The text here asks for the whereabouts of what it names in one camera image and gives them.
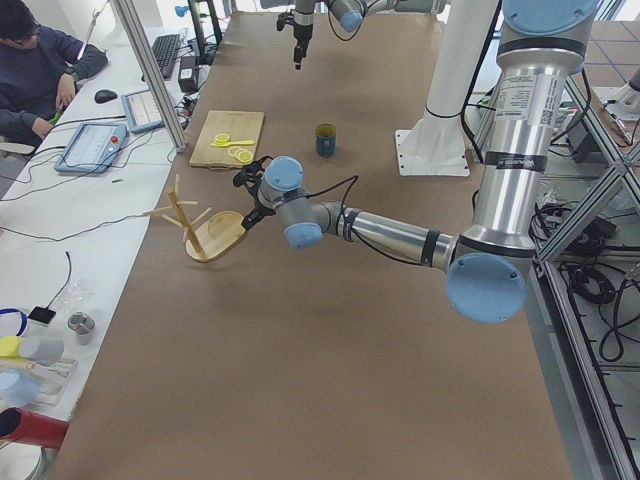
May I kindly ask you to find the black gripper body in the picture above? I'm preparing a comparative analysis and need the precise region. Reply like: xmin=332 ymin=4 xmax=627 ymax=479
xmin=250 ymin=196 xmax=276 ymax=223
xmin=293 ymin=23 xmax=313 ymax=45

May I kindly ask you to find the wooden cup rack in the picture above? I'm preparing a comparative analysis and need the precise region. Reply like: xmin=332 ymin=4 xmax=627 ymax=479
xmin=143 ymin=174 xmax=246 ymax=263

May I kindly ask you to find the dark blue mug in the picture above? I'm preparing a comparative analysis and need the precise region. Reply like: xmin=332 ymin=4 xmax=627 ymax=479
xmin=315 ymin=123 xmax=336 ymax=158

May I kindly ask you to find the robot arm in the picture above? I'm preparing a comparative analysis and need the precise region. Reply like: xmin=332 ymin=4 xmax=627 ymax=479
xmin=276 ymin=0 xmax=446 ymax=70
xmin=233 ymin=1 xmax=598 ymax=323

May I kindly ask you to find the yellow cup on rack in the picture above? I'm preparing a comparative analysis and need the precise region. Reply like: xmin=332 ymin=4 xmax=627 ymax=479
xmin=0 ymin=336 xmax=24 ymax=359

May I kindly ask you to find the light blue cup on rack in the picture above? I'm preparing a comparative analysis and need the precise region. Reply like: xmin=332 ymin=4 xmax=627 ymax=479
xmin=0 ymin=369 xmax=40 ymax=407

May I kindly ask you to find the yellow plastic knife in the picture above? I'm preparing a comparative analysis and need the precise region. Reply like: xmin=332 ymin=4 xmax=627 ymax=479
xmin=210 ymin=140 xmax=255 ymax=148

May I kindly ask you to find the wooden cutting board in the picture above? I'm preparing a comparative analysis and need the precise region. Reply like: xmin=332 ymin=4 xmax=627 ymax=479
xmin=189 ymin=110 xmax=264 ymax=169

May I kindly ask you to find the black power box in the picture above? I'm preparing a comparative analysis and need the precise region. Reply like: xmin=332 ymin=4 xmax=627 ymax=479
xmin=178 ymin=55 xmax=199 ymax=94

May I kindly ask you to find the black keyboard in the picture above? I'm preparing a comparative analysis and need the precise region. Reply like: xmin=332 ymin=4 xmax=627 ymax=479
xmin=152 ymin=34 xmax=181 ymax=80

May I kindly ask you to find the far teach pendant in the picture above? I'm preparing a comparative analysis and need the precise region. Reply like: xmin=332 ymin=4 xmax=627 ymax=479
xmin=121 ymin=89 xmax=164 ymax=134

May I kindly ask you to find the teach pendant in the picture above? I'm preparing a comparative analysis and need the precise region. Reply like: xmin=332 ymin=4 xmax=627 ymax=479
xmin=121 ymin=89 xmax=164 ymax=134
xmin=54 ymin=122 xmax=128 ymax=174

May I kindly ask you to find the near teach pendant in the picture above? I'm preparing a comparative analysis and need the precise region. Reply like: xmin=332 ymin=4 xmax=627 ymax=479
xmin=54 ymin=122 xmax=128 ymax=174

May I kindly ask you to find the clear plastic bag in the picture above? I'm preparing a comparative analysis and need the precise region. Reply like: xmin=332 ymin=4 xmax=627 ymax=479
xmin=53 ymin=279 xmax=95 ymax=311

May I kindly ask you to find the black computer mouse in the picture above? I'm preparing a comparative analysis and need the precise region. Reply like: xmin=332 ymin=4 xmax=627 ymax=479
xmin=94 ymin=89 xmax=118 ymax=104

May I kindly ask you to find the small black square device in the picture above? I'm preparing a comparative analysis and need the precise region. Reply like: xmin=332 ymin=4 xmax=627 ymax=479
xmin=27 ymin=306 xmax=56 ymax=325

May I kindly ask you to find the seated person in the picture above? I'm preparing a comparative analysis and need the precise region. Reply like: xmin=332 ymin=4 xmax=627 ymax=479
xmin=1 ymin=1 xmax=108 ymax=147

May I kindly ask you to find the red thermos bottle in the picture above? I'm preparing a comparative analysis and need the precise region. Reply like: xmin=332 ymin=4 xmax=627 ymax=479
xmin=1 ymin=407 xmax=69 ymax=450

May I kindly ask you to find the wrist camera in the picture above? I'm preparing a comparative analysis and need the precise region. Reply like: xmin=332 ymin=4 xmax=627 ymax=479
xmin=232 ymin=156 xmax=272 ymax=189
xmin=276 ymin=11 xmax=295 ymax=32

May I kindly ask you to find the camera cable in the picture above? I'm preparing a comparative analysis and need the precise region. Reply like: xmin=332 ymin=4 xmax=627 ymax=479
xmin=326 ymin=0 xmax=381 ymax=42
xmin=301 ymin=173 xmax=461 ymax=266

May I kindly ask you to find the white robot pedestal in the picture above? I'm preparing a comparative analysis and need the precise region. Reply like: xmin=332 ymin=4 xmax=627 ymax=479
xmin=396 ymin=0 xmax=501 ymax=177

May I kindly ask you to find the aluminium frame post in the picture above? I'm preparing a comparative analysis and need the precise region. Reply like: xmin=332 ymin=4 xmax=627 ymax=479
xmin=111 ymin=0 xmax=187 ymax=153

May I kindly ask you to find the blue lanyard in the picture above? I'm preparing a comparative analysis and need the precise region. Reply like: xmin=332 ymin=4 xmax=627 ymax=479
xmin=0 ymin=307 xmax=29 ymax=339

